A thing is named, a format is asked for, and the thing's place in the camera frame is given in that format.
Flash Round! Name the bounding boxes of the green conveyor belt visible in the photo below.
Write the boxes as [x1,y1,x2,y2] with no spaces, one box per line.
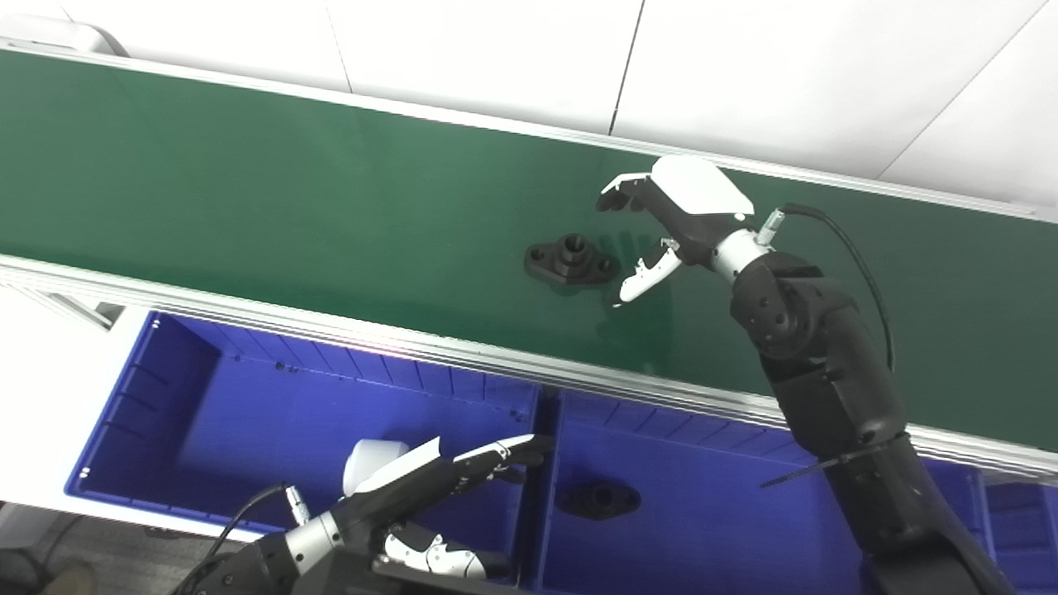
[0,40,1058,482]
[0,51,1058,454]

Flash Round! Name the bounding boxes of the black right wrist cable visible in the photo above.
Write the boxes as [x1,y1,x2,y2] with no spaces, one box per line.
[756,202,897,374]

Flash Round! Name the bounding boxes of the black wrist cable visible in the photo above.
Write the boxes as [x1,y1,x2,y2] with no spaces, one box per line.
[186,483,312,579]
[756,202,897,374]

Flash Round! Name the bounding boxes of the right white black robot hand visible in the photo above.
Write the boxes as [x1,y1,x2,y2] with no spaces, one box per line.
[596,155,755,308]

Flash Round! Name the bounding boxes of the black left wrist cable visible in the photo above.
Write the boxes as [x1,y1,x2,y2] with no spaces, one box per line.
[186,483,312,579]

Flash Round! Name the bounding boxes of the white conveyor motor housing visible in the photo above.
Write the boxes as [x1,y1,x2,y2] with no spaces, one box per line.
[0,15,130,59]

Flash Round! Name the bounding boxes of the white plastic part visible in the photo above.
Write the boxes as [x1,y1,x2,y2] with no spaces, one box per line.
[342,439,411,498]

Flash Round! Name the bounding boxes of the aluminium conveyor support bracket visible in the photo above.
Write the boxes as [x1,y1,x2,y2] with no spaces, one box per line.
[0,285,125,332]

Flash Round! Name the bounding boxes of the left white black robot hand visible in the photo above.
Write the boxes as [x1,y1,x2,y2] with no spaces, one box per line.
[339,434,555,580]

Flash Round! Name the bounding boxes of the blue plastic bin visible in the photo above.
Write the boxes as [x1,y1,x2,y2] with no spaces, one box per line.
[64,310,543,584]
[979,478,1058,595]
[529,390,989,595]

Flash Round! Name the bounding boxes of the black flange part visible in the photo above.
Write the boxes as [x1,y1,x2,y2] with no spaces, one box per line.
[523,233,622,288]
[557,480,642,522]

